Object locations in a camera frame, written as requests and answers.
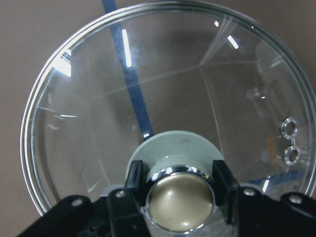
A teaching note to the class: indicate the glass pot lid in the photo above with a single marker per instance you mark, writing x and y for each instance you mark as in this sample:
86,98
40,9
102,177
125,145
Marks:
175,84

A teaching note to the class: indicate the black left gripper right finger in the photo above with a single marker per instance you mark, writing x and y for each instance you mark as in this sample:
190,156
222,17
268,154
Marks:
241,207

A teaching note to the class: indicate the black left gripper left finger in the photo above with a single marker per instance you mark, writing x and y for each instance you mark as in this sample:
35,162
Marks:
124,205

